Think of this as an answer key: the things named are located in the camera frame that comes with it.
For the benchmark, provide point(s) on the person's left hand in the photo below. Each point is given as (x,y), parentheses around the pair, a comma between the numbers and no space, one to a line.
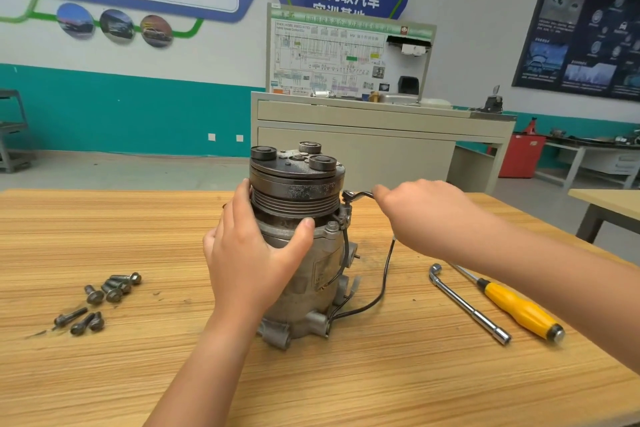
(240,266)

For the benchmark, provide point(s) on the person's right hand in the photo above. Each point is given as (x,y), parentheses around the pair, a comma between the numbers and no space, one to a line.
(435,216)

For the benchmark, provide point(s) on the person's right fingers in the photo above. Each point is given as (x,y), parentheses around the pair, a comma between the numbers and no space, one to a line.
(390,196)

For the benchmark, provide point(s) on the person's left thumb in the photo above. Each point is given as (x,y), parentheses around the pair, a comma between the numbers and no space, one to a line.
(296,241)

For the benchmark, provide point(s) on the small steel wrench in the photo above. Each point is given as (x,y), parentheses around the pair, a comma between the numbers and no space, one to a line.
(356,195)

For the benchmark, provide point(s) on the grey metal car compressor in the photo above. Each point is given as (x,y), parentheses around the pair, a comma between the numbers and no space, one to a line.
(300,181)

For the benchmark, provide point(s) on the person's left forearm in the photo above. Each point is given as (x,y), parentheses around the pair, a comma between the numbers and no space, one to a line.
(205,371)

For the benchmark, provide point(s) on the person's right forearm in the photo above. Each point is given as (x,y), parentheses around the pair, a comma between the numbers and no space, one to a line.
(565,291)

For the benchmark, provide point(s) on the beige training bench cabinet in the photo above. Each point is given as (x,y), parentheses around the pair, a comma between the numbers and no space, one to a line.
(380,141)

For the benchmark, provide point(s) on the white plastic container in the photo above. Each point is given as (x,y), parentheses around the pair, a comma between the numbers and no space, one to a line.
(436,103)

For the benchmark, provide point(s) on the bent steel socket wrench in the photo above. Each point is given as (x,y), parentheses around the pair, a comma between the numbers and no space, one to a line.
(467,304)

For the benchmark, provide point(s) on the black bench vice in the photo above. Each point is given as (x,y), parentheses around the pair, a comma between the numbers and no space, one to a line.
(492,102)

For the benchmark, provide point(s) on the red bin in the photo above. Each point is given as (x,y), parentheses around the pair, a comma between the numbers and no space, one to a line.
(522,154)

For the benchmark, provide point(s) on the circuit diagram display board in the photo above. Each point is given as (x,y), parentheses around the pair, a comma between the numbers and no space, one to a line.
(325,56)

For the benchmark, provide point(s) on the group of steel bolts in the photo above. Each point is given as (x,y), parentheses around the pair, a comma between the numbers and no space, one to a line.
(102,297)

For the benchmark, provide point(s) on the grey metal workbench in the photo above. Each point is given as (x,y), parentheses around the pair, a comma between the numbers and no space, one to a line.
(590,154)

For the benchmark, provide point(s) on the wooden side table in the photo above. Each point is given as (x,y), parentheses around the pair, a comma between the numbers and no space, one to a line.
(607,204)

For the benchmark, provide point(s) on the grey metal rack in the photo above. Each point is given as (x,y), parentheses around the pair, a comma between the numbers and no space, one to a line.
(11,131)

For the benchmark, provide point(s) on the dark wall poster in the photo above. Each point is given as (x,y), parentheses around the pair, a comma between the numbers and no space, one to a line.
(585,21)

